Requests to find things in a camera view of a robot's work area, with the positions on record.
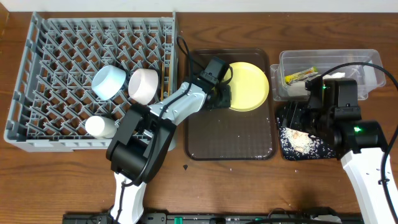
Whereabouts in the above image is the yellow plate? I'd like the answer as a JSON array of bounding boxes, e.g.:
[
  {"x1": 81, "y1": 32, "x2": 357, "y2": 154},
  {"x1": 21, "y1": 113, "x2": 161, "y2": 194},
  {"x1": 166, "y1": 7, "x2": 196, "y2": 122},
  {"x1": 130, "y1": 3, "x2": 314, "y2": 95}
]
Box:
[{"x1": 223, "y1": 62, "x2": 270, "y2": 112}]

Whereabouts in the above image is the green orange snack wrapper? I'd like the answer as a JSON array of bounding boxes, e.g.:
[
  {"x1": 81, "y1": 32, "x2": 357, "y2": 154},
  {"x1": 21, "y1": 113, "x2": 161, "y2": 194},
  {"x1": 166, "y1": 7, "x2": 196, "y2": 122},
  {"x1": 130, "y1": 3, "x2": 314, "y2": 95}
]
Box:
[{"x1": 284, "y1": 67, "x2": 318, "y2": 85}]

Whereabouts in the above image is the wooden chopstick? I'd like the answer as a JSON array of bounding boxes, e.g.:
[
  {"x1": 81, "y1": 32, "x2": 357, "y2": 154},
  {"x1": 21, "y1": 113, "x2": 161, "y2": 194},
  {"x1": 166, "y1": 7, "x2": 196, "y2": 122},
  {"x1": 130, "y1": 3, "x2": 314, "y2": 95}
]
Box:
[
  {"x1": 160, "y1": 63, "x2": 165, "y2": 101},
  {"x1": 165, "y1": 64, "x2": 171, "y2": 96}
]

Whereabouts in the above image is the white shallow bowl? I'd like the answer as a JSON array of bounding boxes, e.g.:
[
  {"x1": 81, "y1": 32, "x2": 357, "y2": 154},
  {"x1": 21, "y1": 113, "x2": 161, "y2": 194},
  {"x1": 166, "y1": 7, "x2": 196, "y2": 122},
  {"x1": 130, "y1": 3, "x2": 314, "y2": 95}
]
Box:
[{"x1": 128, "y1": 68, "x2": 159, "y2": 105}]

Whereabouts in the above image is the light blue bowl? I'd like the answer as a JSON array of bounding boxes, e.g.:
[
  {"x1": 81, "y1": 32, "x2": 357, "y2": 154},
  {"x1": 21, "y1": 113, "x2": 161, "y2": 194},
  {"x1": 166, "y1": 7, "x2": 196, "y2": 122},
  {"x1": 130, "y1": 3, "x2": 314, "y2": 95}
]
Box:
[{"x1": 91, "y1": 65, "x2": 126, "y2": 100}]

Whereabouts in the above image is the white napkin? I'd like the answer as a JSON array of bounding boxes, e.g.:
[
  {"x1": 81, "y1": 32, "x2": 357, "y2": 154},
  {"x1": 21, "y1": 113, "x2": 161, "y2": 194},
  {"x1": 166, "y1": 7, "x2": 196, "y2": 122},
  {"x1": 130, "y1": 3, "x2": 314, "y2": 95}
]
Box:
[{"x1": 323, "y1": 72, "x2": 345, "y2": 79}]

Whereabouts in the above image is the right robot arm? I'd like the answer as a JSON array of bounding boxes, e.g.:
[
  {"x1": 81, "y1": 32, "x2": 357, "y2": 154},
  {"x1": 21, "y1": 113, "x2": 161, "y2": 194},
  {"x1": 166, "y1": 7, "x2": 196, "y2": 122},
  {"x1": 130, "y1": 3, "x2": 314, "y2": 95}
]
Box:
[{"x1": 276, "y1": 101, "x2": 397, "y2": 223}]

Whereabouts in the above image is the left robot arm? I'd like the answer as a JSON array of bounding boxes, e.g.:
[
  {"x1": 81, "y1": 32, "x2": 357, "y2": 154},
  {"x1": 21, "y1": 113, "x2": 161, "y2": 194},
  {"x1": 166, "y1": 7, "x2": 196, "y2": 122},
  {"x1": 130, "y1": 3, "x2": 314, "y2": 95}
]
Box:
[{"x1": 106, "y1": 78, "x2": 231, "y2": 223}]

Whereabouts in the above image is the black waste tray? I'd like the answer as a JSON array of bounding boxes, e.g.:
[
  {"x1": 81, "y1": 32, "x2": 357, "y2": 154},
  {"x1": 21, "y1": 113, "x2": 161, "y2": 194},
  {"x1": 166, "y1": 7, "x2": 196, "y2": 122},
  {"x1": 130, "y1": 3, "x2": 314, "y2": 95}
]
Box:
[{"x1": 275, "y1": 101, "x2": 336, "y2": 161}]

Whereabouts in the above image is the grey dishwasher rack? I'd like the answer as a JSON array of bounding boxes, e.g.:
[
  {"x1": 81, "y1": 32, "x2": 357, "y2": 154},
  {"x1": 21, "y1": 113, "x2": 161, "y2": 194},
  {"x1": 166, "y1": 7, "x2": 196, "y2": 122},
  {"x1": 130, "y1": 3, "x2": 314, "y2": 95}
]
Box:
[{"x1": 4, "y1": 13, "x2": 178, "y2": 152}]

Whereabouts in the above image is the food scraps rice pile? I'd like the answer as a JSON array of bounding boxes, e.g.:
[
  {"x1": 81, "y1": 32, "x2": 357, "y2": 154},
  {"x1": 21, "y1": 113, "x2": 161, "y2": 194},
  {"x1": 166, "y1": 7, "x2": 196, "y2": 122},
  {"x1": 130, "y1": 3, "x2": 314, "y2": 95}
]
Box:
[{"x1": 280, "y1": 128, "x2": 321, "y2": 154}]

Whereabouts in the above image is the dark brown serving tray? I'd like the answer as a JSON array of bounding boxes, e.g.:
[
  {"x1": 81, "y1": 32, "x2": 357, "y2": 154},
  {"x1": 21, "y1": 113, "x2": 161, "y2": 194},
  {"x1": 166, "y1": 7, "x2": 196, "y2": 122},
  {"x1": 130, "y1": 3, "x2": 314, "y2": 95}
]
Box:
[{"x1": 183, "y1": 48, "x2": 277, "y2": 161}]

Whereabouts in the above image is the clear plastic bin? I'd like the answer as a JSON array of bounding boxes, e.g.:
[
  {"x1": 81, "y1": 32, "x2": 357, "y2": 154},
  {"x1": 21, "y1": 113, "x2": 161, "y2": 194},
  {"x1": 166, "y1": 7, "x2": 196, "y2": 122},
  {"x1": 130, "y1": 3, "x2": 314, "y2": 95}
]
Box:
[{"x1": 270, "y1": 49, "x2": 386, "y2": 101}]

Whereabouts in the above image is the white cup in rack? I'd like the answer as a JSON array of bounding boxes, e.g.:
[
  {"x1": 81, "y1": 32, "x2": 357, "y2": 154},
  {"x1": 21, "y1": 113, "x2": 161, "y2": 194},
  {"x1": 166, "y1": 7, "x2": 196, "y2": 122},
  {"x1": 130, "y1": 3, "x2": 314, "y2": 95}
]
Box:
[{"x1": 85, "y1": 116, "x2": 117, "y2": 139}]

